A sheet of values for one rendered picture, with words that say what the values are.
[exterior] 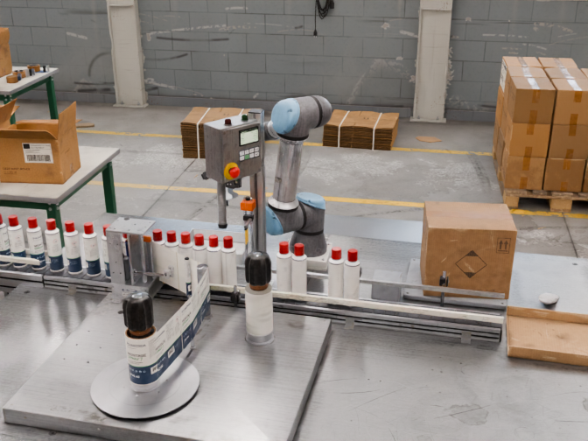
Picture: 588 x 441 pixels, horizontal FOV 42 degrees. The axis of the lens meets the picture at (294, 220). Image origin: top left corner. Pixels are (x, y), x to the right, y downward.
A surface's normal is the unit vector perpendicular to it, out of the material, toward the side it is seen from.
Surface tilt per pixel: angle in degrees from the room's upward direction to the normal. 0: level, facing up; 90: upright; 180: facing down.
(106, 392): 0
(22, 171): 89
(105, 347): 0
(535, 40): 90
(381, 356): 0
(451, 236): 90
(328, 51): 90
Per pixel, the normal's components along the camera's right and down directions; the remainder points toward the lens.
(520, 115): -0.15, 0.37
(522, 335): 0.00, -0.91
